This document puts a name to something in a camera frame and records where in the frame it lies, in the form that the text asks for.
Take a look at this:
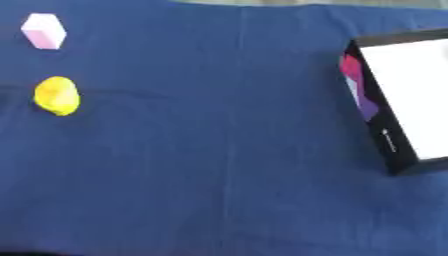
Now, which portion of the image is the yellow toy lemon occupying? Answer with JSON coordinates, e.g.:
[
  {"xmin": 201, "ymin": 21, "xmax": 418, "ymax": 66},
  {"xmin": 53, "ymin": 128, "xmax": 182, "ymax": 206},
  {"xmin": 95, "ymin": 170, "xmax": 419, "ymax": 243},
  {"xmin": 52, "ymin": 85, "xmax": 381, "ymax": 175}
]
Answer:
[{"xmin": 31, "ymin": 75, "xmax": 83, "ymax": 117}]

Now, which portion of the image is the black box with white inside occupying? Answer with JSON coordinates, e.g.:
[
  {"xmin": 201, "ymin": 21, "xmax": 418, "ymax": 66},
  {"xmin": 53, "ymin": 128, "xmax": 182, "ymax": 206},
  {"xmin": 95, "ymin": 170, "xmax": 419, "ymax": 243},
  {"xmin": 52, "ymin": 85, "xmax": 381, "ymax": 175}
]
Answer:
[{"xmin": 337, "ymin": 27, "xmax": 448, "ymax": 177}]

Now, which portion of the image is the pink hexagonal block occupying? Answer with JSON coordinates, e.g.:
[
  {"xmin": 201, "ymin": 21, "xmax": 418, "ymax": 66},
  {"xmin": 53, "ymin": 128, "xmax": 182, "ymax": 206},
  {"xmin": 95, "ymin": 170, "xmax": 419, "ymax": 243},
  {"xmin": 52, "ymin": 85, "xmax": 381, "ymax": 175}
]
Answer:
[{"xmin": 19, "ymin": 12, "xmax": 69, "ymax": 51}]

